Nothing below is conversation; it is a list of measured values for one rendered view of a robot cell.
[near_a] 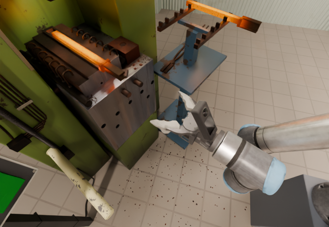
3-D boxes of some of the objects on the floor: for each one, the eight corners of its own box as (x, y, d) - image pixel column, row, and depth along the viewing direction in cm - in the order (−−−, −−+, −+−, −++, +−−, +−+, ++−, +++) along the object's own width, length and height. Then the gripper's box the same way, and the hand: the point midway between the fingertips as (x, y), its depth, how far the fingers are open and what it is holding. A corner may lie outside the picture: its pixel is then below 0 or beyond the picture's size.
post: (93, 220, 116) (-128, 223, 28) (88, 226, 114) (-163, 247, 26) (90, 216, 118) (-130, 206, 30) (85, 221, 116) (-164, 228, 28)
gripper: (198, 174, 47) (146, 135, 54) (227, 126, 56) (180, 98, 63) (203, 166, 40) (143, 123, 47) (237, 112, 49) (182, 82, 56)
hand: (164, 103), depth 53 cm, fingers open, 14 cm apart
